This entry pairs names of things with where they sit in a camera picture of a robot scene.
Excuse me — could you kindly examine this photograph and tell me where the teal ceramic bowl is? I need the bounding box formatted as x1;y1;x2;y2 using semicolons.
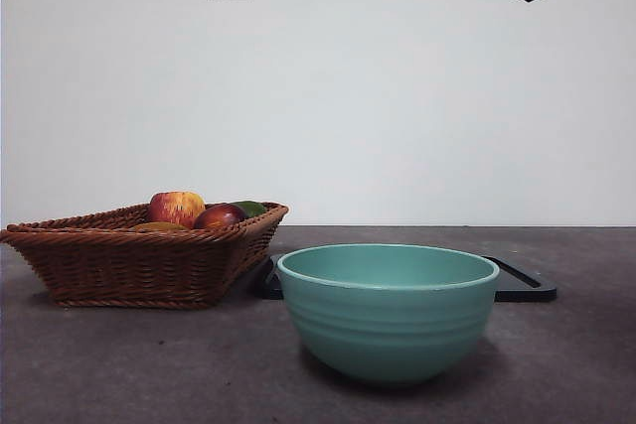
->
276;243;501;388

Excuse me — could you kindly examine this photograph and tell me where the brown kiwifruit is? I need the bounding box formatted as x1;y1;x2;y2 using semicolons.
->
129;221;190;233

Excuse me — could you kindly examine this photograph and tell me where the black rectangular tray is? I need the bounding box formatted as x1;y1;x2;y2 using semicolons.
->
262;254;557;303

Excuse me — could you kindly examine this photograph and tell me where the green fruit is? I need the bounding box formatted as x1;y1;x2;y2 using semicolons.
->
231;201;269;219

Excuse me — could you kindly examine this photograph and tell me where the dark red apple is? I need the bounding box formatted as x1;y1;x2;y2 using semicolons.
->
192;204;249;230

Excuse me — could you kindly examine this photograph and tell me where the red yellow apple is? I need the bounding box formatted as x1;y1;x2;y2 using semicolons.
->
147;190;207;230

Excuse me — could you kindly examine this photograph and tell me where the brown wicker basket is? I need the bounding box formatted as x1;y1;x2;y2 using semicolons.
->
0;202;290;310

